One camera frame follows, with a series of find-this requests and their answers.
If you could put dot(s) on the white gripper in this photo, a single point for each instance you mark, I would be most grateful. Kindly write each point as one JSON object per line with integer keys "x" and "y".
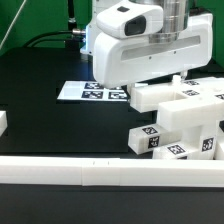
{"x": 142, "y": 41}

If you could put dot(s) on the white chair back frame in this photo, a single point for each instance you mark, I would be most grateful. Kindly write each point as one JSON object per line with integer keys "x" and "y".
{"x": 182, "y": 105}

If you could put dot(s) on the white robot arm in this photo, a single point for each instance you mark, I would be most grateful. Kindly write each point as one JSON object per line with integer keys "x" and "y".
{"x": 137, "y": 40}

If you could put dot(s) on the white diagonal rod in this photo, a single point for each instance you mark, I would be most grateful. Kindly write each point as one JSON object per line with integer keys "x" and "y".
{"x": 5, "y": 37}

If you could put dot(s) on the white U-shaped fence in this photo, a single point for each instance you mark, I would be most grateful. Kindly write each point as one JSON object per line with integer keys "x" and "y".
{"x": 111, "y": 171}

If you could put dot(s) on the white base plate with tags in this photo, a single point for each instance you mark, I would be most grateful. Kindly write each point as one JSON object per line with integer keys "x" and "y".
{"x": 90, "y": 91}

